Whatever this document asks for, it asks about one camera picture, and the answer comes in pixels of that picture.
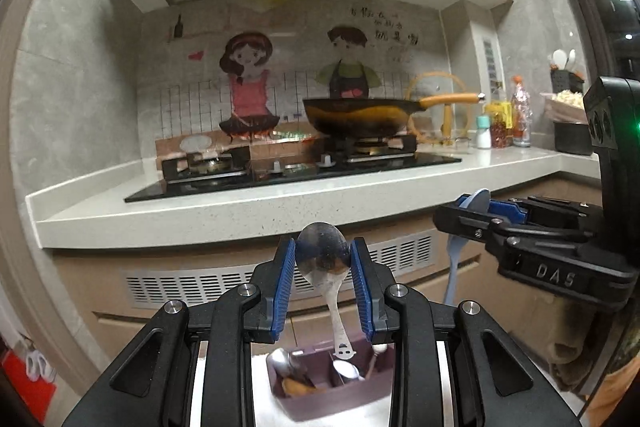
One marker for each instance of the beige cloth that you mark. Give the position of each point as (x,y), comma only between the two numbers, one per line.
(570,347)

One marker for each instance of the tray of pale food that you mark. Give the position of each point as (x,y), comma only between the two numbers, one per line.
(565,99)

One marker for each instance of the light blue plastic spoon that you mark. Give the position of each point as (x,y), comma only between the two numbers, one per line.
(452,267)

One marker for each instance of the black container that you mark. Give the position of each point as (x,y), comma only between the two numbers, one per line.
(572,137)

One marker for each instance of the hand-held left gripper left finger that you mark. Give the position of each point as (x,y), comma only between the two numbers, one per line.
(282,287)

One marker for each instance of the yellow-label bottle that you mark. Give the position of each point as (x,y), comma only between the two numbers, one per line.
(500,112)

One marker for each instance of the red bag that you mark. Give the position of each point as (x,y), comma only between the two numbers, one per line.
(30,399)

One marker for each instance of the metal spoon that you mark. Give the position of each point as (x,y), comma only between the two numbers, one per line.
(280,362)
(320,247)
(347,369)

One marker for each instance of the white round-tipped utensil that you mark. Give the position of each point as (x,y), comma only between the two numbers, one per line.
(378,352)

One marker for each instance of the wooden spoon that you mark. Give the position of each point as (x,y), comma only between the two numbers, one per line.
(297,388)

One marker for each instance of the beige stone kitchen countertop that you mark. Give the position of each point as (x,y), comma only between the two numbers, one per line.
(250,212)

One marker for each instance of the small white bottle teal cap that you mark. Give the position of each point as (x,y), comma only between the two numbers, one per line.
(483,134)

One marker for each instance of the glass pot lid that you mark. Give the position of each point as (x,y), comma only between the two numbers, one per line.
(425,127)

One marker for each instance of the long grey vent grille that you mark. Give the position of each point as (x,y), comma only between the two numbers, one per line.
(200,282)

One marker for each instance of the purple plastic utensil box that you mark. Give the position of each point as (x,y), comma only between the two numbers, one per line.
(330,404)

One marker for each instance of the black wall utensil holder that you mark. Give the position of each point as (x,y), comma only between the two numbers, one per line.
(565,79)

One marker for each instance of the black gas stove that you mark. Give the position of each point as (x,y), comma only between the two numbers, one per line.
(300,172)

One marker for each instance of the cartoon wall sticker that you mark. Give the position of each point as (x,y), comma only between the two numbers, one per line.
(250,57)

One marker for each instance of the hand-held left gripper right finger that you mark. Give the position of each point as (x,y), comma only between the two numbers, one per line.
(362,287)

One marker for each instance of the white wall switch panel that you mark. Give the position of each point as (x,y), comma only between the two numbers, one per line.
(491,57)

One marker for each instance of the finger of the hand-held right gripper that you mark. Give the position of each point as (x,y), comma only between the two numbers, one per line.
(465,222)
(550,212)

